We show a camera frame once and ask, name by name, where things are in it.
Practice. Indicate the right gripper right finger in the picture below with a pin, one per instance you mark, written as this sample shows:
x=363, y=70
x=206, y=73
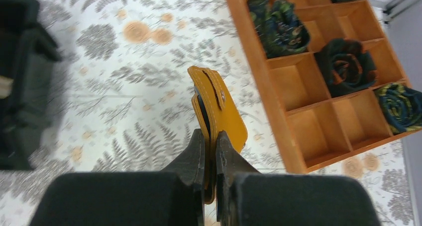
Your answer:
x=231, y=172

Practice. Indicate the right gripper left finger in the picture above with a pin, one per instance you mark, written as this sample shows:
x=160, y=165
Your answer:
x=189, y=166

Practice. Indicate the yellow leather card holder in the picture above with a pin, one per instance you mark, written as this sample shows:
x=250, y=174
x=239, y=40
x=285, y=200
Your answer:
x=215, y=111

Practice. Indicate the black plastic card box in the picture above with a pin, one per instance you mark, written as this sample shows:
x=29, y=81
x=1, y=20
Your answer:
x=28, y=54

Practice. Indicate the floral patterned table mat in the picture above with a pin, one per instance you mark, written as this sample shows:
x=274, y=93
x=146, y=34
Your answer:
x=121, y=97

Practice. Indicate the rolled green tie left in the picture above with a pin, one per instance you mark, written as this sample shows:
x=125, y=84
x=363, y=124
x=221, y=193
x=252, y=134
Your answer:
x=279, y=29

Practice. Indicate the rolled green tie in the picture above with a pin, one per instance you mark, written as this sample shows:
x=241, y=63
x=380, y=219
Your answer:
x=279, y=29
x=401, y=107

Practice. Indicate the rolled dark tie centre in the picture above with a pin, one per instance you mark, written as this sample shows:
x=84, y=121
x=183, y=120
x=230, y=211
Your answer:
x=346, y=67

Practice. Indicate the rolled green tie right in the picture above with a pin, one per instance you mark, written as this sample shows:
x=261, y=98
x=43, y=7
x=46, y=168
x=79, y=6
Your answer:
x=401, y=107

